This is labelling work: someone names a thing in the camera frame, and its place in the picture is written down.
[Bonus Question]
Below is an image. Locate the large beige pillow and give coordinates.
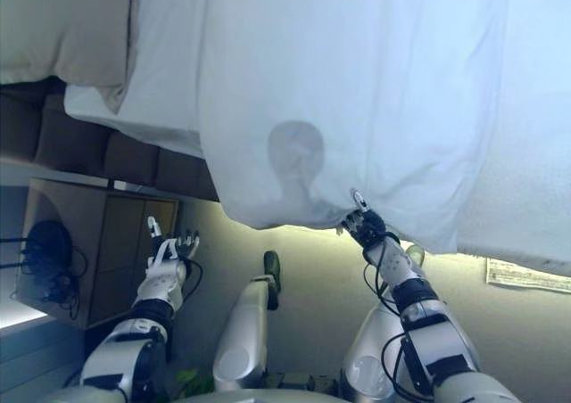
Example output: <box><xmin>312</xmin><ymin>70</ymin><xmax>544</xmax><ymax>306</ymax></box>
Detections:
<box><xmin>0</xmin><ymin>0</ymin><xmax>145</xmax><ymax>116</ymax></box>

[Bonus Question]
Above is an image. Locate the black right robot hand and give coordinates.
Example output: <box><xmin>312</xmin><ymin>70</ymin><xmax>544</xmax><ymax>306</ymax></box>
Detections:
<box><xmin>337</xmin><ymin>189</ymin><xmax>388</xmax><ymax>247</ymax></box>

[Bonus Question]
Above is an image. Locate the brown upholstered bed frame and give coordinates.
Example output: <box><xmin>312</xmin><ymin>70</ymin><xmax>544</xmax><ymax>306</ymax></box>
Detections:
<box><xmin>0</xmin><ymin>76</ymin><xmax>220</xmax><ymax>204</ymax></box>

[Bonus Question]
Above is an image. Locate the under-bed light strip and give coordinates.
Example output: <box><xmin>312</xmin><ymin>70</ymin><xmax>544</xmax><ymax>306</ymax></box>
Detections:
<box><xmin>178</xmin><ymin>196</ymin><xmax>488</xmax><ymax>267</ymax></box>

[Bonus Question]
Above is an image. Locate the silver left robot leg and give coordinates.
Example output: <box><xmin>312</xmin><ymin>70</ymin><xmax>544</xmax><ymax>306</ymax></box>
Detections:
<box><xmin>211</xmin><ymin>249</ymin><xmax>283</xmax><ymax>394</ymax></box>

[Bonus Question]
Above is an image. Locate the white duvet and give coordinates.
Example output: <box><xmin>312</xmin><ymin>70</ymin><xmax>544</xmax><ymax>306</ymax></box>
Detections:
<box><xmin>194</xmin><ymin>0</ymin><xmax>510</xmax><ymax>256</ymax></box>

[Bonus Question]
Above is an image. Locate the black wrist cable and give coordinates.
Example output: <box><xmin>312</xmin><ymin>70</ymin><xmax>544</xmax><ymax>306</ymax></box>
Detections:
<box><xmin>362</xmin><ymin>259</ymin><xmax>430</xmax><ymax>396</ymax></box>

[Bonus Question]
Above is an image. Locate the white fitted mattress sheet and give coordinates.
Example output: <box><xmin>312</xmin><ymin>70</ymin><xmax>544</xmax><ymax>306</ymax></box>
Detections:
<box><xmin>64</xmin><ymin>0</ymin><xmax>225</xmax><ymax>160</ymax></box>

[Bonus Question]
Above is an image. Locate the wooden nightstand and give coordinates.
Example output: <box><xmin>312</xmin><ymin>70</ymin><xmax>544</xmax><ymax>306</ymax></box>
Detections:
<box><xmin>0</xmin><ymin>155</ymin><xmax>180</xmax><ymax>332</ymax></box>

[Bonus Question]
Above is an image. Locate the silver right robot leg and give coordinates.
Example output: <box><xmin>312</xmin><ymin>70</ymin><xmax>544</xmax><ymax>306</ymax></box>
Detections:
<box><xmin>340</xmin><ymin>243</ymin><xmax>426</xmax><ymax>400</ymax></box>

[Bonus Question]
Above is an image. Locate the silver robot leg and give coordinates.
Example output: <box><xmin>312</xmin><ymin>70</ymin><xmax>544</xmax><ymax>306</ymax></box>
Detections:
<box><xmin>340</xmin><ymin>243</ymin><xmax>426</xmax><ymax>400</ymax></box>
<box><xmin>211</xmin><ymin>249</ymin><xmax>283</xmax><ymax>394</ymax></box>

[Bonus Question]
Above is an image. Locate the white printed care tag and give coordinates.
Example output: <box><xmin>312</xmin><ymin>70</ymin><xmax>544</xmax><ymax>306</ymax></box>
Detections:
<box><xmin>484</xmin><ymin>256</ymin><xmax>571</xmax><ymax>296</ymax></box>

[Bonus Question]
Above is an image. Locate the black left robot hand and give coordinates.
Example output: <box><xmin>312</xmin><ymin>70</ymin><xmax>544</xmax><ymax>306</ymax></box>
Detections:
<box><xmin>146</xmin><ymin>214</ymin><xmax>202</xmax><ymax>262</ymax></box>

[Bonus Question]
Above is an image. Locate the black device with cables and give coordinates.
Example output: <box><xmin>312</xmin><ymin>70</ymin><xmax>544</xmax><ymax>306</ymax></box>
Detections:
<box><xmin>17</xmin><ymin>218</ymin><xmax>89</xmax><ymax>323</ymax></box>

